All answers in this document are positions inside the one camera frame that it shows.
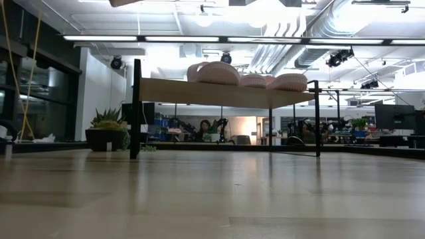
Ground black aluminium rig frame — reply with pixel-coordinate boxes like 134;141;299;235
13;141;425;161

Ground yellow cable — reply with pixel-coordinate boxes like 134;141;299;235
0;0;43;143

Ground silver ventilation duct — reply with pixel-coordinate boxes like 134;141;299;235
294;0;369;69

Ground small plant in white pot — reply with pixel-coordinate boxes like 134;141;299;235
203;131;222;143

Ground person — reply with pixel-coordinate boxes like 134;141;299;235
195;119;213;143

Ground green office plant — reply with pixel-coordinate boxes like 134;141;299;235
351;116;369;130

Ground wooden shelf with black frame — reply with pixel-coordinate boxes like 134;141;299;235
130;58;322;159

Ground black ceiling spotlight cluster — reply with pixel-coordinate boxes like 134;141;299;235
360;79;380;90
325;47;355;68

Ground black computer monitor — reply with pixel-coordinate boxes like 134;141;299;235
413;109;425;135
374;104;416;131

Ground black bar with light strips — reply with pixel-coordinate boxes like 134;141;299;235
62;34;425;46

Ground potted succulent in black pot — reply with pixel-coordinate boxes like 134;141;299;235
85;108;129;153

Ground white crumpled paper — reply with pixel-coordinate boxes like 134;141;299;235
32;133;56;144

